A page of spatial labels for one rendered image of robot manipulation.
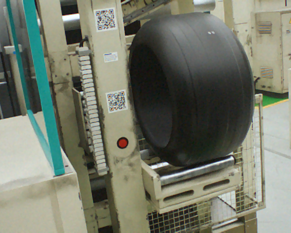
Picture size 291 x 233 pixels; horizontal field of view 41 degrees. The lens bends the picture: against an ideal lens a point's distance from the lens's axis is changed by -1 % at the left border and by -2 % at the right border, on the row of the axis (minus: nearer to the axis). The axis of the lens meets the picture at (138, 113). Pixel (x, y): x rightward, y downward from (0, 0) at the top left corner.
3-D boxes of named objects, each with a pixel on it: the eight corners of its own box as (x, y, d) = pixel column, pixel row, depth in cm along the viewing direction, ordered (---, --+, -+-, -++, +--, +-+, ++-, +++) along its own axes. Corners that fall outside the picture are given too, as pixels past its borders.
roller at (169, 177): (157, 189, 148) (155, 178, 147) (152, 185, 152) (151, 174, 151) (236, 166, 159) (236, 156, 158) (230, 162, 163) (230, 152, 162)
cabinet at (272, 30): (283, 99, 564) (280, 10, 531) (253, 94, 614) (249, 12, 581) (322, 87, 606) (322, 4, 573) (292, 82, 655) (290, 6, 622)
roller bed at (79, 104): (88, 155, 186) (77, 92, 178) (81, 145, 199) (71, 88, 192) (127, 145, 192) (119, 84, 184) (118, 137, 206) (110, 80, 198)
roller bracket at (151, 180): (155, 201, 145) (153, 176, 142) (121, 165, 181) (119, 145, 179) (164, 199, 146) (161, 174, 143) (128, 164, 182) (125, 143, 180)
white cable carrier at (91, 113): (98, 175, 148) (78, 47, 136) (95, 171, 153) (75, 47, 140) (109, 173, 150) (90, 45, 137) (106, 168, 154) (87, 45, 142)
